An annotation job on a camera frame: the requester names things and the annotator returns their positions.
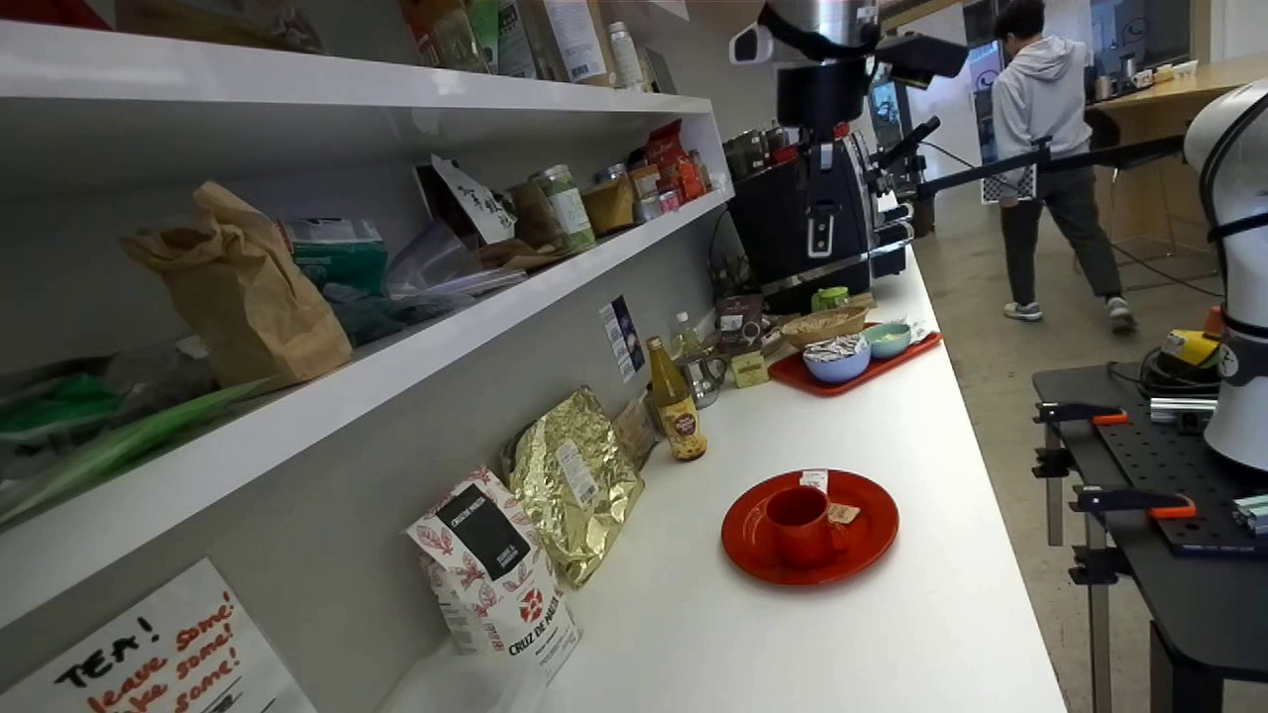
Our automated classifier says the orange ceramic cup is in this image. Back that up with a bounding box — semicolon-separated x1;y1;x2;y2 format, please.
762;482;856;573

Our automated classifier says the orange round plate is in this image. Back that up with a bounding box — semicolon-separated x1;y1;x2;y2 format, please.
719;466;904;590

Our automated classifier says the green cup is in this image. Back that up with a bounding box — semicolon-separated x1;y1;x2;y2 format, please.
863;318;924;362

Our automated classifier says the wooden counter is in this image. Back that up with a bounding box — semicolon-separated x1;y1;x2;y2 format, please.
1087;55;1268;260

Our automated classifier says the yellow glass bottle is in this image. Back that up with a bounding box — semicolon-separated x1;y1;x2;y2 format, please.
644;334;712;466

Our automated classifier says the gold foil bag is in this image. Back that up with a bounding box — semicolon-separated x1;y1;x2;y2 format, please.
504;384;649;593

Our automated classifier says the brown jar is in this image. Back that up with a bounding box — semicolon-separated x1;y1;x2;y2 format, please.
578;170;644;243

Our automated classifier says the glass jar with green lid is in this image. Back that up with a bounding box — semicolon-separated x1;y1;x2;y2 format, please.
530;164;601;257

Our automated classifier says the red packet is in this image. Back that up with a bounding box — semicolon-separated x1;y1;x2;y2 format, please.
645;120;712;210

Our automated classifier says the blue patterned bowl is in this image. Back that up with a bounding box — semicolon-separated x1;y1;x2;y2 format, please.
802;334;876;387

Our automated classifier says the black espresso machine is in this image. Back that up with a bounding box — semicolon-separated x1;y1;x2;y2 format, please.
720;55;928;312

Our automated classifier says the white and black card box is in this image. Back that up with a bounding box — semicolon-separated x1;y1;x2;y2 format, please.
412;150;523;251

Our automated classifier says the white bag with black label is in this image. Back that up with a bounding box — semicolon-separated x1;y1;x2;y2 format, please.
403;462;587;677

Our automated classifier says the red serving tray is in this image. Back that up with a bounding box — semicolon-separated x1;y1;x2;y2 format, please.
766;330;946;399

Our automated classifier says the teal packet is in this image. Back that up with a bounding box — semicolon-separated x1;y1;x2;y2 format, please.
283;214;394;294

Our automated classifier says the brown paper bag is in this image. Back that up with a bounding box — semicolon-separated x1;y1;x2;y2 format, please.
123;178;358;387

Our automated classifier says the black boom pole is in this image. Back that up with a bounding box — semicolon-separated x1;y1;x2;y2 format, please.
924;129;1184;203

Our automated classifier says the person in grey hoodie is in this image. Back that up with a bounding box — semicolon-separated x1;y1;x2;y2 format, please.
982;0;1142;335

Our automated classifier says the green plastic packet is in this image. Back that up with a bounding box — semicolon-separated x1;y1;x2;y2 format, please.
0;372;283;529

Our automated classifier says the yellow tool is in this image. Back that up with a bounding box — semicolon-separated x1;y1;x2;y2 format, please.
1160;326;1223;372

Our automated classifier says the white handwritten tea sign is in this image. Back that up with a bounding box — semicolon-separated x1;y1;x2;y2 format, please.
0;554;319;713

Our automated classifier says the black breadboard table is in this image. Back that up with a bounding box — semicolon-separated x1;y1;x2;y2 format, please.
1031;362;1268;713

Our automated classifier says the small black wall card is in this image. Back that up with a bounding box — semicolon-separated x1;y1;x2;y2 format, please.
601;294;649;382

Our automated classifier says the white wall shelf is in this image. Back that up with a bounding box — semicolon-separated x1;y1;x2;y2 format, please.
0;17;719;136
0;183;736;628

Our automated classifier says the orange handled black clamp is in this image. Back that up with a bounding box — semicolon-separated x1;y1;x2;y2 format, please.
1070;482;1200;525
1031;395;1136;437

